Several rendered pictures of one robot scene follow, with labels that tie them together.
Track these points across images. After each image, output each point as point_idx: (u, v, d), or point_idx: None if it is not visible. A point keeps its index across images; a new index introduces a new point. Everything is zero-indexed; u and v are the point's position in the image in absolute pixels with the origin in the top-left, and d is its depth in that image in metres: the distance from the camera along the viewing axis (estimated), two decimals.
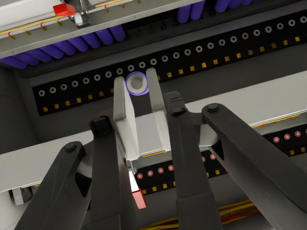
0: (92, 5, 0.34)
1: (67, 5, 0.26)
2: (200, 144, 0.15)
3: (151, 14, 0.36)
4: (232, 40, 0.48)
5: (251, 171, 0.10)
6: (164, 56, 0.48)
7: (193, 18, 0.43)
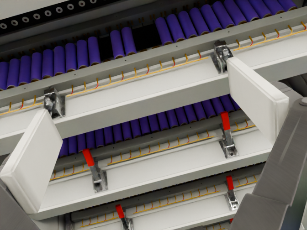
0: (209, 54, 0.44)
1: None
2: None
3: (162, 47, 0.43)
4: (71, 5, 0.48)
5: None
6: None
7: (117, 31, 0.48)
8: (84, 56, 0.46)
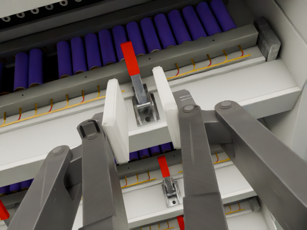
0: (130, 98, 0.34)
1: (128, 63, 0.29)
2: (213, 142, 0.15)
3: (68, 78, 0.35)
4: None
5: (262, 169, 0.10)
6: (50, 8, 0.38)
7: (23, 54, 0.39)
8: None
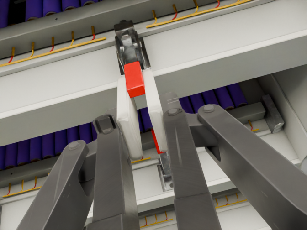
0: (113, 44, 0.27)
1: (131, 82, 0.20)
2: (197, 145, 0.15)
3: (35, 21, 0.27)
4: None
5: (248, 171, 0.10)
6: None
7: None
8: None
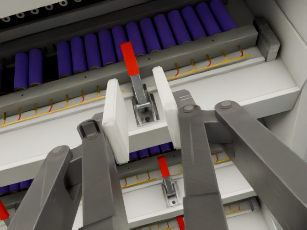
0: (130, 98, 0.35)
1: (128, 63, 0.29)
2: (213, 142, 0.15)
3: (68, 78, 0.35)
4: None
5: (262, 169, 0.10)
6: (50, 9, 0.38)
7: (23, 54, 0.39)
8: None
